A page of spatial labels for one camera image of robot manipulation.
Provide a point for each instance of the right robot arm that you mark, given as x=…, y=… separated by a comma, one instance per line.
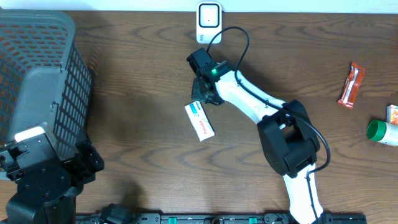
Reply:
x=288, y=139

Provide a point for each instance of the orange tissue pack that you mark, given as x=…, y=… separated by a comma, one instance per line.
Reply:
x=392, y=114

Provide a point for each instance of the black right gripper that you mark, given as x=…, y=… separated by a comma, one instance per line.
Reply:
x=196, y=94

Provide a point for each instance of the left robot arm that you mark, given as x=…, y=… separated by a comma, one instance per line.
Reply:
x=47, y=186

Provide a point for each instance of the grey plastic basket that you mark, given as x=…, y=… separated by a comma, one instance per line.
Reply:
x=43, y=77

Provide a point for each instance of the white Panadol box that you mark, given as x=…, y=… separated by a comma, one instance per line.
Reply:
x=199, y=120

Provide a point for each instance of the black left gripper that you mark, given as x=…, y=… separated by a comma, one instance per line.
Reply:
x=83, y=173

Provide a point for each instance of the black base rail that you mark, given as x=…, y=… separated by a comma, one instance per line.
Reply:
x=269, y=218

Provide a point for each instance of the green lid white bottle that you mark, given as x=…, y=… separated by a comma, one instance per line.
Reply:
x=382, y=132

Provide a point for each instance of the white barcode scanner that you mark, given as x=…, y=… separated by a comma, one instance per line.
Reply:
x=208, y=21

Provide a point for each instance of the red Top chocolate bar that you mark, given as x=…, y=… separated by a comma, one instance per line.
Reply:
x=352, y=85

